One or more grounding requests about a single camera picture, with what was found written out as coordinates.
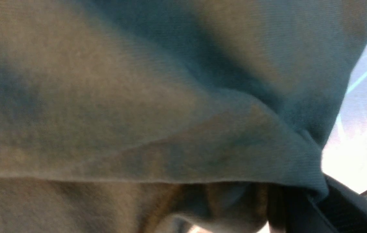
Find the pink checkered tablecloth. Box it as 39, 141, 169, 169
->
322, 46, 367, 193

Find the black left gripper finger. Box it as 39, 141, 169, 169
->
269, 175, 367, 233

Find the dark gray long-sleeve shirt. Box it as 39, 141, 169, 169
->
0, 0, 367, 233

